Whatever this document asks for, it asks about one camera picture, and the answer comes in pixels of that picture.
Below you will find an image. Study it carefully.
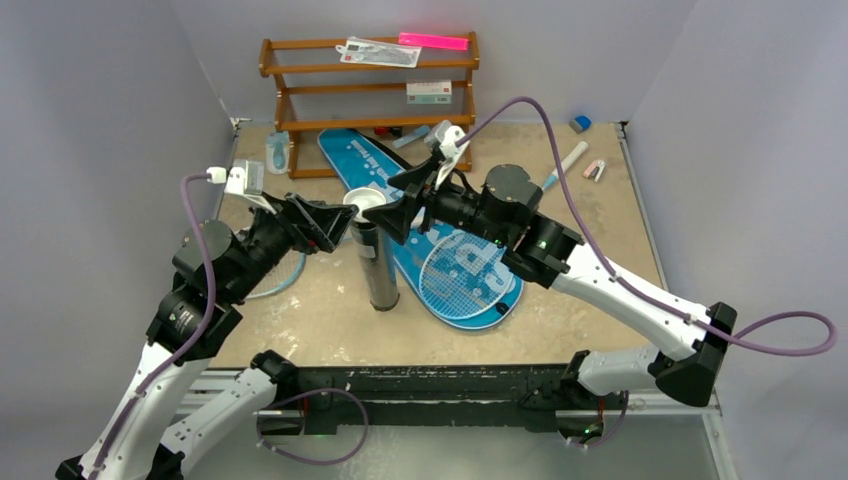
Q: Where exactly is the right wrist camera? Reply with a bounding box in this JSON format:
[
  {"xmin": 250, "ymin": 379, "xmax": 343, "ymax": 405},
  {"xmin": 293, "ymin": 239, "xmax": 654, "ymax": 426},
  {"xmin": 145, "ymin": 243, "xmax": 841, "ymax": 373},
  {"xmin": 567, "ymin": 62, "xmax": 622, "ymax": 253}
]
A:
[{"xmin": 424, "ymin": 120, "xmax": 468, "ymax": 190}]

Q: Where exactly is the white green small box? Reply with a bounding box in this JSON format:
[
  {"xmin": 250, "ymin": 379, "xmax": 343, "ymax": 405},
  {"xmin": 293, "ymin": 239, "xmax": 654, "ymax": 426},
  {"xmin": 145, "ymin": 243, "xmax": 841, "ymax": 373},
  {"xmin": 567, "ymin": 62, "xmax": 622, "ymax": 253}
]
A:
[{"xmin": 406, "ymin": 80, "xmax": 453, "ymax": 105}]

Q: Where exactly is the wooden shelf rack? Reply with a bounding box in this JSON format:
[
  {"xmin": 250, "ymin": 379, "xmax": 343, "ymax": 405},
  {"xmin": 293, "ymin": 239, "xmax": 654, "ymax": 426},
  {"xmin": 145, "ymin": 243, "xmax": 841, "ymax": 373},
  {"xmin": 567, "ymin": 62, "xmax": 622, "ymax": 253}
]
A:
[{"xmin": 258, "ymin": 31, "xmax": 480, "ymax": 179}]

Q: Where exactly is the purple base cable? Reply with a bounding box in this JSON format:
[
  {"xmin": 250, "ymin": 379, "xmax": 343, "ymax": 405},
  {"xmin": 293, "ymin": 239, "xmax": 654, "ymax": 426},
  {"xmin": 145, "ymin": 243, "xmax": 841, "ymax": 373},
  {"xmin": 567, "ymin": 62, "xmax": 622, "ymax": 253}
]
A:
[{"xmin": 255, "ymin": 387, "xmax": 370, "ymax": 466}]

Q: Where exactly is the pink ruler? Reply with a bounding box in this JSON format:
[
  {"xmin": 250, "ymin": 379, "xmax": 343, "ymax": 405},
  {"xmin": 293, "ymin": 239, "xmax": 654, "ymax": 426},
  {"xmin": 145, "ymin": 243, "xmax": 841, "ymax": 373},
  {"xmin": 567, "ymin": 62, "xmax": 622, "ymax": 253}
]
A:
[{"xmin": 398, "ymin": 32, "xmax": 469, "ymax": 51}]

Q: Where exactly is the clear tube lid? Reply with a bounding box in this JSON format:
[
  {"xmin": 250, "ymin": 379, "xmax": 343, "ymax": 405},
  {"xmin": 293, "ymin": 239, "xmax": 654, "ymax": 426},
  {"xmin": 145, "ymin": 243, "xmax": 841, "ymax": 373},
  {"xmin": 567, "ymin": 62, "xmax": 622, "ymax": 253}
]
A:
[{"xmin": 342, "ymin": 187, "xmax": 388, "ymax": 221}]

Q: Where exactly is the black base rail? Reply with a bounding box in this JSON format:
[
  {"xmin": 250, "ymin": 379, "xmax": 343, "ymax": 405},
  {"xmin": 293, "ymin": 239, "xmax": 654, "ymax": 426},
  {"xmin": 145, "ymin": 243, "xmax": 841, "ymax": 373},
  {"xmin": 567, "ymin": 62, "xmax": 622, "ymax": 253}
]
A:
[{"xmin": 233, "ymin": 362, "xmax": 690, "ymax": 437}]

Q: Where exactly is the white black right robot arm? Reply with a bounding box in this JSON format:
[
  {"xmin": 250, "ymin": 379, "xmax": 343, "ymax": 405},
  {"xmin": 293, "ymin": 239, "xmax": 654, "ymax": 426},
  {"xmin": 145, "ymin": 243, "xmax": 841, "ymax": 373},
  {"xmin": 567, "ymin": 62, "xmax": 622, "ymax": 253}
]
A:
[{"xmin": 364, "ymin": 164, "xmax": 736, "ymax": 407}]

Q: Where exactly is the black shuttlecock tube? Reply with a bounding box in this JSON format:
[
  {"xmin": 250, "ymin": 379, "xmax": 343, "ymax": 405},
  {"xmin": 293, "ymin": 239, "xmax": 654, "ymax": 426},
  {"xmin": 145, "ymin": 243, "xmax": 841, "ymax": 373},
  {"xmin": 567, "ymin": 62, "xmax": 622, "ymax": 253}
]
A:
[{"xmin": 350, "ymin": 217, "xmax": 400, "ymax": 312}]

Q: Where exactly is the red black stamp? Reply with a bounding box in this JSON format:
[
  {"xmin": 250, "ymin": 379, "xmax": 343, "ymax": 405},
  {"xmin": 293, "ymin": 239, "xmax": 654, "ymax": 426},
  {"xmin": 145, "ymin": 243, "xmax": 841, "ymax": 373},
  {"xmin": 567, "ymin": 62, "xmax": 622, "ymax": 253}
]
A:
[{"xmin": 372, "ymin": 126, "xmax": 404, "ymax": 139}]

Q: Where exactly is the blue white packaged item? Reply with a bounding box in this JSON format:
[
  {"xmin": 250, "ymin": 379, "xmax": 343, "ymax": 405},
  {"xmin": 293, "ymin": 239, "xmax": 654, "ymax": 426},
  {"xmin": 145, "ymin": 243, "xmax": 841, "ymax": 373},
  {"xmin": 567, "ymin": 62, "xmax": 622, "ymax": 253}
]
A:
[{"xmin": 265, "ymin": 131, "xmax": 291, "ymax": 175}]

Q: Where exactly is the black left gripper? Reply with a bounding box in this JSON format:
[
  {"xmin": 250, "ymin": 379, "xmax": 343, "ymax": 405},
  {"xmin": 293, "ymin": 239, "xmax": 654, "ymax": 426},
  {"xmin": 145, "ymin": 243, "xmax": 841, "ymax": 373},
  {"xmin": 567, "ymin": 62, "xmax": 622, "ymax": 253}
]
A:
[{"xmin": 228, "ymin": 190, "xmax": 357, "ymax": 301}]

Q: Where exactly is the blue white eraser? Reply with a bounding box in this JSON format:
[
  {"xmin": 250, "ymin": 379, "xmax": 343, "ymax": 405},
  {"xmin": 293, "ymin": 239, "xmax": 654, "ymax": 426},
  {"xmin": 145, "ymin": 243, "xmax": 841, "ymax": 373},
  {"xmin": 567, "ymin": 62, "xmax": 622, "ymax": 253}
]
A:
[{"xmin": 569, "ymin": 115, "xmax": 592, "ymax": 134}]

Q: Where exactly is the blue racket bag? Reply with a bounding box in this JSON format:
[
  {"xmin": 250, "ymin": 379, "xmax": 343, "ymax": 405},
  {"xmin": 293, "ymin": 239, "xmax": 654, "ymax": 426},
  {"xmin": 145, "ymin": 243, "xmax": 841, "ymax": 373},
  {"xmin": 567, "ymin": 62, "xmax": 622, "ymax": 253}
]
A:
[{"xmin": 317, "ymin": 128, "xmax": 525, "ymax": 331}]

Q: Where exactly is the white plastic package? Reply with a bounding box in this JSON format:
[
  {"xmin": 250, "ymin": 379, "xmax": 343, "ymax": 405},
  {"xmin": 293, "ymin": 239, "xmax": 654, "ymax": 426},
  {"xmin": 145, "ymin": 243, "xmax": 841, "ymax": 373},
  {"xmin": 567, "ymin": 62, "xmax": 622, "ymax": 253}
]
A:
[{"xmin": 335, "ymin": 37, "xmax": 422, "ymax": 68}]

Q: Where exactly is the pink white small clip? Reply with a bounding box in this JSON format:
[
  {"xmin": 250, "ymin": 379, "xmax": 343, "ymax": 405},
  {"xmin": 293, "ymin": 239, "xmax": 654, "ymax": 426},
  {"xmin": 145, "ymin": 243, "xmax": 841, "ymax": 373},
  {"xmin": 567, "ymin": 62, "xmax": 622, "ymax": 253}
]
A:
[{"xmin": 583, "ymin": 159, "xmax": 606, "ymax": 183}]

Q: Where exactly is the blue racket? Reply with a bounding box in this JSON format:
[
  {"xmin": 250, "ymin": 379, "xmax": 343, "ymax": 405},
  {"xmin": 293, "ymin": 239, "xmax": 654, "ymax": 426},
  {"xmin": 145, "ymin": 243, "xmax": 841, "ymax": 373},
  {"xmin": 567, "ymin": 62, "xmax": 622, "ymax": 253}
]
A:
[
  {"xmin": 413, "ymin": 223, "xmax": 523, "ymax": 330},
  {"xmin": 245, "ymin": 251, "xmax": 330, "ymax": 301}
]

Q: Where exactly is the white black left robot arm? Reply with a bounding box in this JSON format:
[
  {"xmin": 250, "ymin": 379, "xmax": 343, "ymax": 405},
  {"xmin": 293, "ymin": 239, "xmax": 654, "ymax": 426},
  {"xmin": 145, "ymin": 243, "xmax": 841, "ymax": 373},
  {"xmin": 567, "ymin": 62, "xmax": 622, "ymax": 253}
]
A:
[{"xmin": 56, "ymin": 193, "xmax": 358, "ymax": 479}]

